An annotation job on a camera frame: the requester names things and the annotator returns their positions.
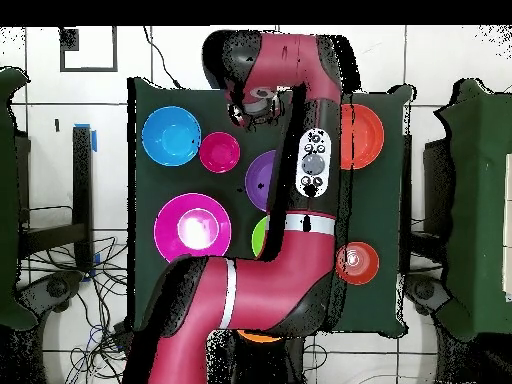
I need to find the purple bowl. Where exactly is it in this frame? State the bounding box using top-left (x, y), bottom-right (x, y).
top-left (244, 149), bottom-right (278, 213)

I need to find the small crimson bowl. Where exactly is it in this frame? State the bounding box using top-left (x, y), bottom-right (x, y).
top-left (198, 131), bottom-right (242, 175)

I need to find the small orange bowl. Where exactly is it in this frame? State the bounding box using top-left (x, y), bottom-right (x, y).
top-left (334, 241), bottom-right (381, 287)

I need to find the green bowl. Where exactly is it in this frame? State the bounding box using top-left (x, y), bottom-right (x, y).
top-left (251, 215), bottom-right (271, 261)

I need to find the large magenta bowl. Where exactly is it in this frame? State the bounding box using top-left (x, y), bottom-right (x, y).
top-left (152, 191), bottom-right (233, 273)

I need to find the dark green table cloth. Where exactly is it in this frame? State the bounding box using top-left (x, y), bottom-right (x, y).
top-left (126, 75), bottom-right (416, 336)

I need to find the blue bowl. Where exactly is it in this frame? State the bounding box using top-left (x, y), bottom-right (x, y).
top-left (141, 106), bottom-right (203, 168)

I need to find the large light orange bowl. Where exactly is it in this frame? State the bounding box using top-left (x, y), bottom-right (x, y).
top-left (237, 329), bottom-right (283, 345)

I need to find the large red-orange bowl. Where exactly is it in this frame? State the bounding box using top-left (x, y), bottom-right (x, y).
top-left (341, 103), bottom-right (386, 171)

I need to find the black metal stand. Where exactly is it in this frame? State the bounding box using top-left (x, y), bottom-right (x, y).
top-left (19, 123), bottom-right (99, 277)

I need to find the green covered side table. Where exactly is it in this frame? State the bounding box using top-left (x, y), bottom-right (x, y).
top-left (0, 66), bottom-right (37, 331)
top-left (435, 77), bottom-right (512, 341)

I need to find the black square floor frame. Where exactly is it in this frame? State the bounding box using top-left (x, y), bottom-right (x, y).
top-left (59, 26), bottom-right (120, 73)

